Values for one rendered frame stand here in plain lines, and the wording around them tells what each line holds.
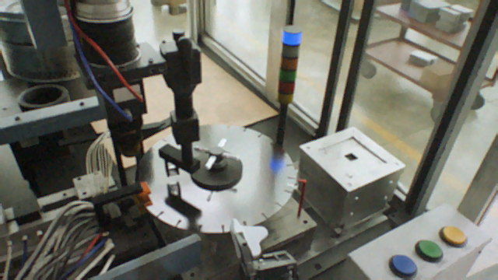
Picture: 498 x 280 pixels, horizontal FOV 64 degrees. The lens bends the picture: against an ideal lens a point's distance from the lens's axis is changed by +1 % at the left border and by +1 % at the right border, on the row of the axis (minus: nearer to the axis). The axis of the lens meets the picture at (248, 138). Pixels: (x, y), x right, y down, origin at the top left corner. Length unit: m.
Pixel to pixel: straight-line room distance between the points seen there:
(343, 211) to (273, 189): 0.21
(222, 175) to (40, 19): 0.41
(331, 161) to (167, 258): 0.49
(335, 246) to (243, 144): 0.32
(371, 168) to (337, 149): 0.10
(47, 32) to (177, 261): 0.41
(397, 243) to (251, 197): 0.29
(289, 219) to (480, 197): 0.39
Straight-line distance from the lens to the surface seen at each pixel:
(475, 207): 0.96
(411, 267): 0.79
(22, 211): 0.93
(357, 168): 0.96
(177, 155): 0.75
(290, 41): 0.94
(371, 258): 0.79
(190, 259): 0.67
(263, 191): 0.79
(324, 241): 0.97
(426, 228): 0.89
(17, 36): 1.29
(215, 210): 0.75
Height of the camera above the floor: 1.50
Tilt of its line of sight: 37 degrees down
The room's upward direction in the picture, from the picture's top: 3 degrees clockwise
